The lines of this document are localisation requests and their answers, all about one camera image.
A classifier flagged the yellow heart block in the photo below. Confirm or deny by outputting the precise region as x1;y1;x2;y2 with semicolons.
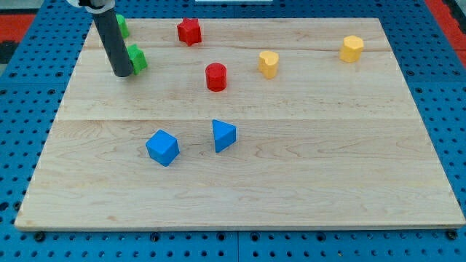
258;50;280;79

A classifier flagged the yellow hexagon block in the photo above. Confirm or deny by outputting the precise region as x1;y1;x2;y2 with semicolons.
339;35;364;63

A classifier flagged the green star block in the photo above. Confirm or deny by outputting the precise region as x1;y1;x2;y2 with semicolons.
127;44;148;75

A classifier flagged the wooden board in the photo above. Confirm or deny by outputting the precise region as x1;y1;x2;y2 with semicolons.
15;18;465;231

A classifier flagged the green block behind rod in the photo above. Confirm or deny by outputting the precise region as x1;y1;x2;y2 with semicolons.
116;14;130;39

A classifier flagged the blue triangle block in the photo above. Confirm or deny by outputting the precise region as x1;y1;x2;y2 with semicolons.
212;119;237;153

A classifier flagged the blue cube block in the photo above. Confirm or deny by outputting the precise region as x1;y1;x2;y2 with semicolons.
146;130;180;167

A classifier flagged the red cylinder block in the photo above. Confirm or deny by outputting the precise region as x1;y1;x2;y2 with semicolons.
205;63;227;92

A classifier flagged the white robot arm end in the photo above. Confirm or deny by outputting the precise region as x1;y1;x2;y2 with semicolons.
66;0;116;14

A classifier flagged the red star block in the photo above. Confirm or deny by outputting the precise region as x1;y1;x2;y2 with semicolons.
177;17;202;47

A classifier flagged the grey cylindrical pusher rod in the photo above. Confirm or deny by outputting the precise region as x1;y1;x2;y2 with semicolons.
92;5;133;77

